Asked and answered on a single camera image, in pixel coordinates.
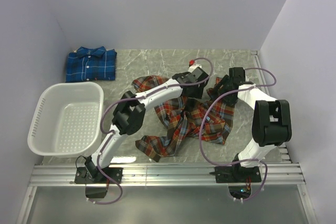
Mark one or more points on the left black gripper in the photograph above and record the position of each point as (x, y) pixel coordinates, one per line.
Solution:
(197, 94)

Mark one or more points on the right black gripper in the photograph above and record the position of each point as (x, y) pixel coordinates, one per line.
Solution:
(225, 81)

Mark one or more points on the red brown plaid shirt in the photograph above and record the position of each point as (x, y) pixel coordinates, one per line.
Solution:
(182, 118)

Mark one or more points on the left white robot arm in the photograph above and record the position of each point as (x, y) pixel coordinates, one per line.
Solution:
(128, 118)

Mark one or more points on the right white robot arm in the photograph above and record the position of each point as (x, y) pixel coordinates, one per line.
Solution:
(271, 126)

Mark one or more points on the folded blue plaid shirt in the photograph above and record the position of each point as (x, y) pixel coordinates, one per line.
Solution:
(91, 64)

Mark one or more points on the white plastic laundry basket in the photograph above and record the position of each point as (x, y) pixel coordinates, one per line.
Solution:
(66, 122)

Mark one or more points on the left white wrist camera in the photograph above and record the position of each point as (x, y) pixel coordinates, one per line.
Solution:
(193, 65)

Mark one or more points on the aluminium mounting rail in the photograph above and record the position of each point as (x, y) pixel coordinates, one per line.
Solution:
(165, 174)

